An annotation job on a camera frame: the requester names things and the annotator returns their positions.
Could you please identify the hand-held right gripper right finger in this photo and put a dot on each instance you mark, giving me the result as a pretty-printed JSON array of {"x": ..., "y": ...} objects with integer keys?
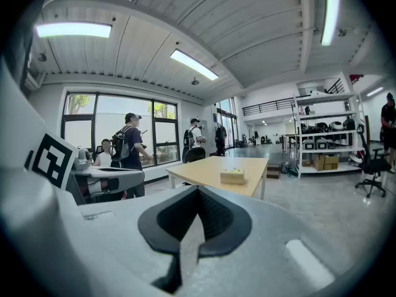
[{"x": 263, "y": 227}]

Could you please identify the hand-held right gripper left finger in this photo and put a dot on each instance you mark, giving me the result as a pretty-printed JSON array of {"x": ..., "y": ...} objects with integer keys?
[{"x": 117, "y": 243}]

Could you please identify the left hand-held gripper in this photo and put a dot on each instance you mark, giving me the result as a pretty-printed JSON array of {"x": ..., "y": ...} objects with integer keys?
[{"x": 52, "y": 159}]

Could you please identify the small beige box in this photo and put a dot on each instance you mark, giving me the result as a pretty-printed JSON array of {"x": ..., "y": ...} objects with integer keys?
[{"x": 232, "y": 176}]

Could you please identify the brown wooden steps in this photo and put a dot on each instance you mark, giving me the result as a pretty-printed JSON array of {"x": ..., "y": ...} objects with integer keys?
[{"x": 273, "y": 171}]

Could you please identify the large black-framed window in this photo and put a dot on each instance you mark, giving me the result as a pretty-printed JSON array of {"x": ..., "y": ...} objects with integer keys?
[{"x": 117, "y": 119}]

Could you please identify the green plastic box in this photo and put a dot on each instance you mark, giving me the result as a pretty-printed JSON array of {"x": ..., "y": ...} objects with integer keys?
[{"x": 293, "y": 172}]

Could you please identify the black trash bin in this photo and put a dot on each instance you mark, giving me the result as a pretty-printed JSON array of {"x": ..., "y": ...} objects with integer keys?
[{"x": 284, "y": 168}]

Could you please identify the light wooden table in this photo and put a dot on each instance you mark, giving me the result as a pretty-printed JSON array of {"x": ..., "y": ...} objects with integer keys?
[{"x": 201, "y": 169}]

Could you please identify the cardboard box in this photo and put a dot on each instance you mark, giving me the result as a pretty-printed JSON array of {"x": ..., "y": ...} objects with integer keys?
[
  {"x": 331, "y": 162},
  {"x": 318, "y": 162}
]

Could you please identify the white box with black panel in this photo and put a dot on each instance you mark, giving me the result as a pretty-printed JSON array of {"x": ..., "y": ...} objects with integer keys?
[
  {"x": 321, "y": 144},
  {"x": 308, "y": 144}
]

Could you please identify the glass door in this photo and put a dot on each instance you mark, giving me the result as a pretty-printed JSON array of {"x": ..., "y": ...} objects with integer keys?
[{"x": 227, "y": 122}]

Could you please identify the white metal shelf rack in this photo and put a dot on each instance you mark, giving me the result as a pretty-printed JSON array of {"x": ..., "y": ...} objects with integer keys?
[{"x": 328, "y": 133}]

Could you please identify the small ceiling fixture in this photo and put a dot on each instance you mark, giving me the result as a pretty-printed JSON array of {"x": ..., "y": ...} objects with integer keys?
[
  {"x": 42, "y": 57},
  {"x": 341, "y": 32},
  {"x": 195, "y": 81}
]

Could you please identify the black balcony railing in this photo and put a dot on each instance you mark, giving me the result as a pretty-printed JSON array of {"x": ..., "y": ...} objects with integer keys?
[{"x": 266, "y": 105}]

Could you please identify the white round device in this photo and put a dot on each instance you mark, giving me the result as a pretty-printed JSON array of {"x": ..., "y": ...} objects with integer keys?
[{"x": 335, "y": 125}]

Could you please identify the black office chair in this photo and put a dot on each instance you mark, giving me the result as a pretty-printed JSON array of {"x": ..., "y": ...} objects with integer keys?
[{"x": 372, "y": 166}]

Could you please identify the long ceiling light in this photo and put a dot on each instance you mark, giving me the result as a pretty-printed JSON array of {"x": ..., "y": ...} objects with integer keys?
[
  {"x": 74, "y": 30},
  {"x": 375, "y": 91},
  {"x": 330, "y": 14},
  {"x": 195, "y": 64}
]

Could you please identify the person's black clothing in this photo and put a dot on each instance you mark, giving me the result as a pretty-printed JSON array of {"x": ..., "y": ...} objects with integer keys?
[{"x": 21, "y": 51}]

